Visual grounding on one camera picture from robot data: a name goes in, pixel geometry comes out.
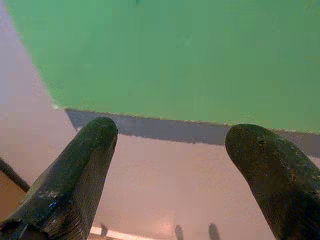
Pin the green wall board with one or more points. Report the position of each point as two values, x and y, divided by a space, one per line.
162 62

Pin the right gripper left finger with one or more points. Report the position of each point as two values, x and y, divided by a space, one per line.
65 190

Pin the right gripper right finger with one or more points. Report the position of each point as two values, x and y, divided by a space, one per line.
282 185

